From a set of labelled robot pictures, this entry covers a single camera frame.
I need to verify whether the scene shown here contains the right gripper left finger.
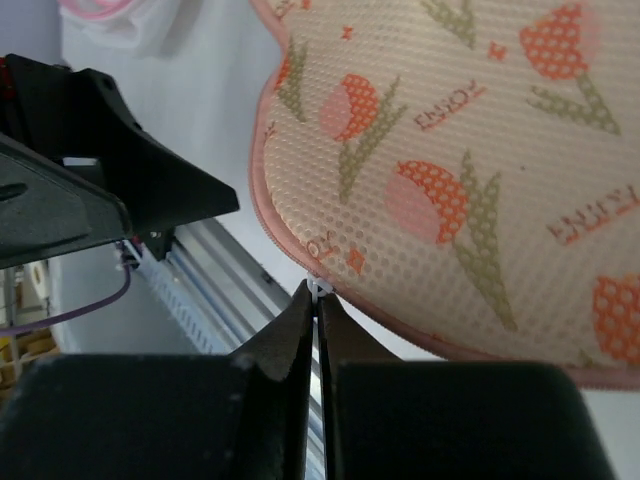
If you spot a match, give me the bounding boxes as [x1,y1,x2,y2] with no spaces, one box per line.
[1,285,313,479]

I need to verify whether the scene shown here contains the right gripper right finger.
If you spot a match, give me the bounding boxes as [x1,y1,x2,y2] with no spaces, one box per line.
[316,294,614,479]

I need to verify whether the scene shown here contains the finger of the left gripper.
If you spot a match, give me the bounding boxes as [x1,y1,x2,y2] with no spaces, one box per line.
[1,135,132,269]
[1,54,239,240]

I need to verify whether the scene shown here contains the floral mesh laundry bag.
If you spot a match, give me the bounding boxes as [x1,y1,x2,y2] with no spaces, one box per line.
[250,1,639,390]

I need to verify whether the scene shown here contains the pink rim round mesh bag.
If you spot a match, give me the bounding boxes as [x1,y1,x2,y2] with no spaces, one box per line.
[59,0,203,58]

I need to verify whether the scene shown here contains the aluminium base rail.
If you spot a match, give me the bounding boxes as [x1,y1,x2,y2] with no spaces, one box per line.
[126,219,324,479]

